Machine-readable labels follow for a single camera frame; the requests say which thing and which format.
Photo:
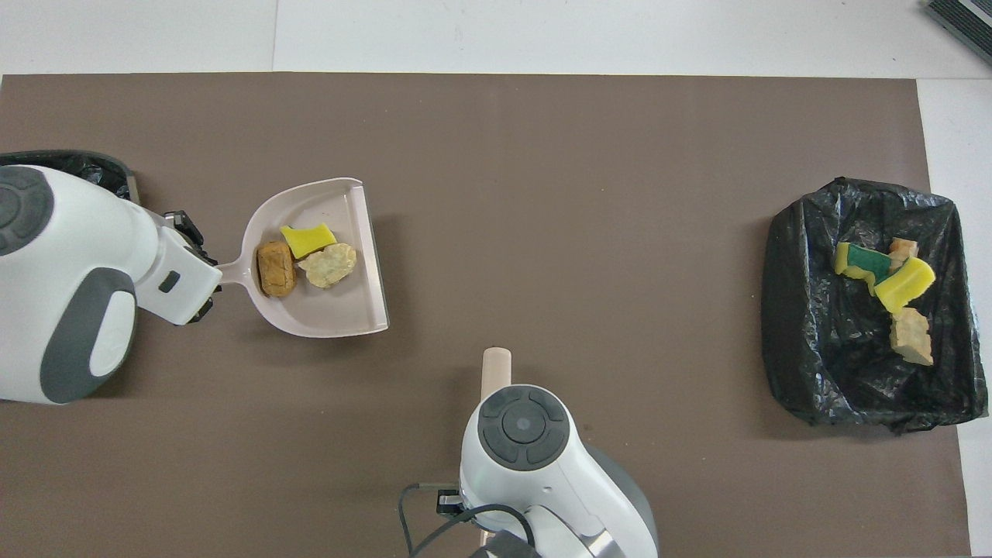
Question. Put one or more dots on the open black bag-lined bin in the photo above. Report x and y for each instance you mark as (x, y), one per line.
(821, 349)

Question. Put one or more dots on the brown table mat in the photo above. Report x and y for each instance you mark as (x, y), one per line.
(542, 232)

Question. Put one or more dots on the small yellow sponge piece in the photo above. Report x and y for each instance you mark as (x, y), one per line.
(306, 239)

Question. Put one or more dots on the right black trash bag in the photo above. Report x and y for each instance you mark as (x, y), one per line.
(97, 167)

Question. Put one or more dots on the grey ribbed panel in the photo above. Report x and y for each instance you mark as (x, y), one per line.
(965, 23)

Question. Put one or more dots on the beige plastic dustpan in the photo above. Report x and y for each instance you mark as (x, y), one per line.
(325, 310)

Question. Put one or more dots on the large yellow sponge piece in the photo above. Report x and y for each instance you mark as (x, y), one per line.
(907, 285)

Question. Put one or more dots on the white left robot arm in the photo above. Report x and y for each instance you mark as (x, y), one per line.
(70, 256)

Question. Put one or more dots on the orange striped bread piece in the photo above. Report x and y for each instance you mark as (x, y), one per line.
(903, 249)

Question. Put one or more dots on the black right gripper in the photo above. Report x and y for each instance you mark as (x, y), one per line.
(449, 502)

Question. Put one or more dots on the green and yellow sponge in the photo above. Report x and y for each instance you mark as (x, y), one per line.
(864, 260)

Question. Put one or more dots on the brown bread roll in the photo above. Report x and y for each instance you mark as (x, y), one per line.
(276, 270)

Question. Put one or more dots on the pale torn bread piece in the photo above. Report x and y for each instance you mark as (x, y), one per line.
(911, 337)
(329, 265)

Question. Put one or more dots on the beige hand brush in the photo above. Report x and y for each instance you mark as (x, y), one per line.
(496, 372)

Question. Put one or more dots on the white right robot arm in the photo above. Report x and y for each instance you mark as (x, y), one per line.
(535, 465)

